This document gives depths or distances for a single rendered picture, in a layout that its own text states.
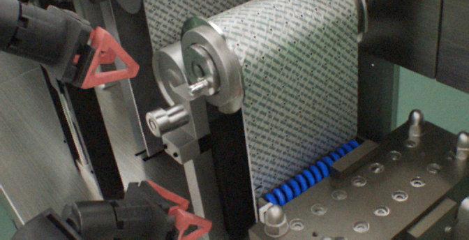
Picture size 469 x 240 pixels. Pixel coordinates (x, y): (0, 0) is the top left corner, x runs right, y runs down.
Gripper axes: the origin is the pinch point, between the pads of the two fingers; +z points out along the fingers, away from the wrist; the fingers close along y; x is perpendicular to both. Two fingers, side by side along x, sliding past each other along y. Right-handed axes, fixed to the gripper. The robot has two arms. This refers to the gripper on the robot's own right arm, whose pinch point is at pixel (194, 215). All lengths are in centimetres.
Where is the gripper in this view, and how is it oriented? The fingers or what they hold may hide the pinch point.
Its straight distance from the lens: 79.3
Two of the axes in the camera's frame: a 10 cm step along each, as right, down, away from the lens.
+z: 7.4, 0.7, 6.7
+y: 6.1, 3.8, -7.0
